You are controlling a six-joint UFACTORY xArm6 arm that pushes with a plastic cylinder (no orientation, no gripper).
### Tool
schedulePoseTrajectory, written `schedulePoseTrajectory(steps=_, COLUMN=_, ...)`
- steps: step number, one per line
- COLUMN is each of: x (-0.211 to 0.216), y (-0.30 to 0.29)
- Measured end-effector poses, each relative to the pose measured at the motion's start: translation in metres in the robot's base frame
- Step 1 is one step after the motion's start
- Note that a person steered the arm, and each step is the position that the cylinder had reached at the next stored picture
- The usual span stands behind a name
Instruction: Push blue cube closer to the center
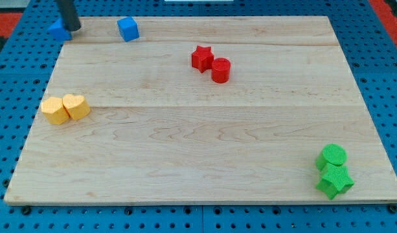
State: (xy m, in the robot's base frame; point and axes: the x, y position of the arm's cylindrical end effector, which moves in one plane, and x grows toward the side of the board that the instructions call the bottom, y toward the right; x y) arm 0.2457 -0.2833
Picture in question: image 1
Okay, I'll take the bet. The blue triangle block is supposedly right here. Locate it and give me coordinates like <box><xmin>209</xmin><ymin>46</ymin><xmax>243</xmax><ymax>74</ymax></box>
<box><xmin>47</xmin><ymin>18</ymin><xmax>72</xmax><ymax>41</ymax></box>

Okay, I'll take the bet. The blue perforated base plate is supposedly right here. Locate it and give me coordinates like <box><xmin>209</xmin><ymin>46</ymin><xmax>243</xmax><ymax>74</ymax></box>
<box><xmin>0</xmin><ymin>0</ymin><xmax>397</xmax><ymax>232</ymax></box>

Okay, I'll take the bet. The blue cube block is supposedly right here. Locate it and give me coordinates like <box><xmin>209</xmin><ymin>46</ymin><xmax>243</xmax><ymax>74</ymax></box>
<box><xmin>117</xmin><ymin>17</ymin><xmax>140</xmax><ymax>42</ymax></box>

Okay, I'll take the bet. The green star block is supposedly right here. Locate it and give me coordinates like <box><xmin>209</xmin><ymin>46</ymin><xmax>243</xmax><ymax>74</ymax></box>
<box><xmin>316</xmin><ymin>163</ymin><xmax>355</xmax><ymax>199</ymax></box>

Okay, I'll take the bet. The yellow heart block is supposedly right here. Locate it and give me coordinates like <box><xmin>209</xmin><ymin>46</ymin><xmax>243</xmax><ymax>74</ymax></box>
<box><xmin>63</xmin><ymin>94</ymin><xmax>91</xmax><ymax>120</ymax></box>

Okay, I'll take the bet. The yellow pentagon block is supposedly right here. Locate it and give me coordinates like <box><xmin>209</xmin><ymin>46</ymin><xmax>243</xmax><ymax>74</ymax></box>
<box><xmin>41</xmin><ymin>96</ymin><xmax>70</xmax><ymax>125</ymax></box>

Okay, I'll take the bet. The red cylinder block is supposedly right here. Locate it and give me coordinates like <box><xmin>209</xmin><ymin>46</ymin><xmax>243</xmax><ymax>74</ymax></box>
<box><xmin>211</xmin><ymin>58</ymin><xmax>231</xmax><ymax>83</ymax></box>

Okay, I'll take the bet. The green cylinder block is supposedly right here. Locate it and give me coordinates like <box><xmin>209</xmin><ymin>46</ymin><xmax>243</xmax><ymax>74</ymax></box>
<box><xmin>315</xmin><ymin>144</ymin><xmax>347</xmax><ymax>171</ymax></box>

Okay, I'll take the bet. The light wooden board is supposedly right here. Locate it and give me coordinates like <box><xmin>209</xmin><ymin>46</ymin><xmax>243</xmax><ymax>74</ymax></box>
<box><xmin>5</xmin><ymin>16</ymin><xmax>397</xmax><ymax>206</ymax></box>

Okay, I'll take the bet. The red star block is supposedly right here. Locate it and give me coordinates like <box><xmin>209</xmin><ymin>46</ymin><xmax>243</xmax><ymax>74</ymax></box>
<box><xmin>191</xmin><ymin>45</ymin><xmax>214</xmax><ymax>73</ymax></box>

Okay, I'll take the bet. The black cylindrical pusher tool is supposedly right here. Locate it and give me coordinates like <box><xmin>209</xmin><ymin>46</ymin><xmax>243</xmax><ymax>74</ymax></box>
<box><xmin>56</xmin><ymin>0</ymin><xmax>81</xmax><ymax>32</ymax></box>

